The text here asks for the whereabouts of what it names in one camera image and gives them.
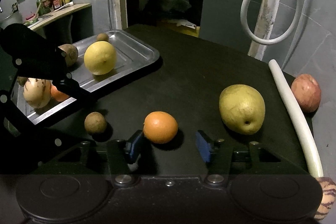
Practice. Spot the yellow box with paper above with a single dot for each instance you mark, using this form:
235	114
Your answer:
184	27

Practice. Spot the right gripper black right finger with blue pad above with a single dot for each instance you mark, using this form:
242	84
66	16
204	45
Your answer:
217	155

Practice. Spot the white foam tube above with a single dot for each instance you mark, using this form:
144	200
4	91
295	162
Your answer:
299	122

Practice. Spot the grey cabinet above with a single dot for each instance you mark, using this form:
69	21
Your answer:
220	23

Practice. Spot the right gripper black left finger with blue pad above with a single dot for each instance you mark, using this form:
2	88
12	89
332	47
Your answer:
121	153

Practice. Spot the striped pepino melon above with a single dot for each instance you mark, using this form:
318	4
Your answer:
328	197

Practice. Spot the small brown kiwi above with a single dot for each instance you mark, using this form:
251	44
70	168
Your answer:
95	123
102	37

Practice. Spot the red apple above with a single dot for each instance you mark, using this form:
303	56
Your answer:
307	92

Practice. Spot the pale pepino melon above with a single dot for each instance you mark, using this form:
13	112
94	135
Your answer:
37	92

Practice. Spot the green-yellow pear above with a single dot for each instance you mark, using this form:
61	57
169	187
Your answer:
242	109

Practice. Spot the orange mandarin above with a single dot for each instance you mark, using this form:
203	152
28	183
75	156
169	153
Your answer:
160	127
58	95

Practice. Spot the large yellow round fruit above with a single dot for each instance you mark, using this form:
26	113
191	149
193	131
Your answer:
100	58

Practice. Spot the steel tray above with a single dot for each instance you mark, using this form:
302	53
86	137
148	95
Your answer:
132	55

